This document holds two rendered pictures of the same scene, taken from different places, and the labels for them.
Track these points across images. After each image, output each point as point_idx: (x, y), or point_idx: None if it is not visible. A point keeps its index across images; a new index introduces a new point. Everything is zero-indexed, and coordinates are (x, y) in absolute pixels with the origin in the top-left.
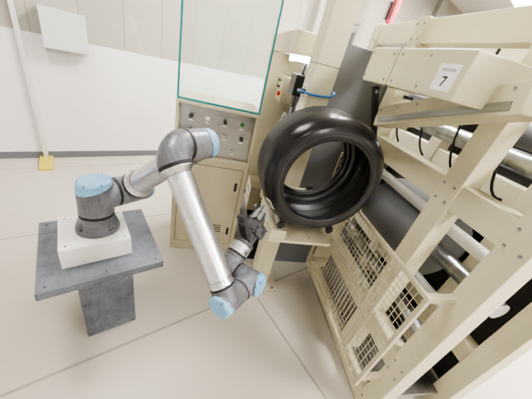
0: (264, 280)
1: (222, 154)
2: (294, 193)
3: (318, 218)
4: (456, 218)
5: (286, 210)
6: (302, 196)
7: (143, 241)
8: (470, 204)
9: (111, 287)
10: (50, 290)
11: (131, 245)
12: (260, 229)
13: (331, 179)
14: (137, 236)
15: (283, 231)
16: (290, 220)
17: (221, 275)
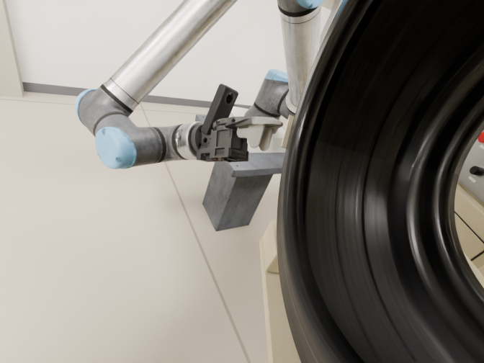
0: (111, 145)
1: (483, 194)
2: (453, 282)
3: (314, 284)
4: None
5: (287, 161)
6: (467, 319)
7: (262, 161)
8: None
9: (224, 175)
10: (200, 118)
11: (253, 154)
12: (222, 137)
13: None
14: (268, 158)
15: (274, 246)
16: (277, 204)
17: (116, 71)
